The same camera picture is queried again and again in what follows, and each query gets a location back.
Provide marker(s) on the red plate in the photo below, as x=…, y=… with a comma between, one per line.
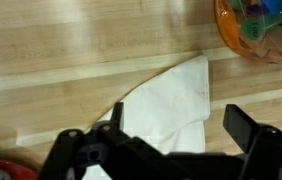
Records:
x=17, y=168

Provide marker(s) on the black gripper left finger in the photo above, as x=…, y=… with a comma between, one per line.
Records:
x=117, y=115

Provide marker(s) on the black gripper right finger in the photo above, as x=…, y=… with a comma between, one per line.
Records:
x=241, y=126

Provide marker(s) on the clear bag of foam blocks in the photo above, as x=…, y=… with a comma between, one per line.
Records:
x=264, y=30

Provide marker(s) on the white towel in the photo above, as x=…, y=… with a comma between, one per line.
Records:
x=171, y=106

